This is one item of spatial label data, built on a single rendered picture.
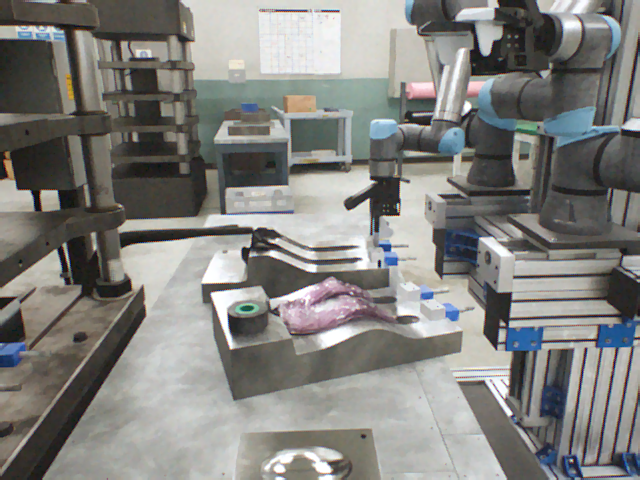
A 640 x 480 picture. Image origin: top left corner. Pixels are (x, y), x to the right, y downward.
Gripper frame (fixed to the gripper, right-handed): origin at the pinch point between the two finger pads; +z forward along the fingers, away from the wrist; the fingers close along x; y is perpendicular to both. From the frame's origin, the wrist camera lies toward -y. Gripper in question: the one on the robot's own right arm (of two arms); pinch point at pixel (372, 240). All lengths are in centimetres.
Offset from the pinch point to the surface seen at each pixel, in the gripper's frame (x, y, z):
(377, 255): -13.3, -0.6, -0.3
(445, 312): -39.9, 10.9, 3.9
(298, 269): -17.7, -22.3, 1.6
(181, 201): 352, -140, 74
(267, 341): -58, -28, 0
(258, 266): -17.7, -32.8, 0.5
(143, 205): 349, -177, 77
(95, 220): -14, -74, -12
